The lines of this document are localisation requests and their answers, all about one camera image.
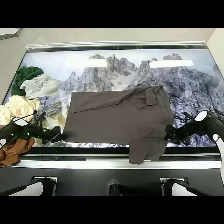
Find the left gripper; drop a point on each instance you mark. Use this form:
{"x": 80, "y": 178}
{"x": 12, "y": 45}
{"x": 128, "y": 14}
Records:
{"x": 54, "y": 133}

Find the pale grey garment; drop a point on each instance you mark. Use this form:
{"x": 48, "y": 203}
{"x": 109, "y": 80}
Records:
{"x": 41, "y": 87}

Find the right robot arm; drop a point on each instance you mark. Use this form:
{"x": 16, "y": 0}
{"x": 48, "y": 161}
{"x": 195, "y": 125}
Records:
{"x": 203, "y": 125}

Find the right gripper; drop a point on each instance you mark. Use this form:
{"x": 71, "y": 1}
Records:
{"x": 175, "y": 132}

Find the dark green garment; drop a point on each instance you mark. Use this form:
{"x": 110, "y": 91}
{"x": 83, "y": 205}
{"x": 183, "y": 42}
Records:
{"x": 27, "y": 74}

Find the cream garment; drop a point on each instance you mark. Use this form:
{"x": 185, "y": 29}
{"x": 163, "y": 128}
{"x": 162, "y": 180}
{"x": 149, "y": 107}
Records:
{"x": 18, "y": 106}

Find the grey shirt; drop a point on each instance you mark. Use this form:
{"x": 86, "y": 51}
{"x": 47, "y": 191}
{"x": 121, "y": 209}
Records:
{"x": 120, "y": 116}

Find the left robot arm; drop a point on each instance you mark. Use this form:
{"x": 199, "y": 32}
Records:
{"x": 20, "y": 130}

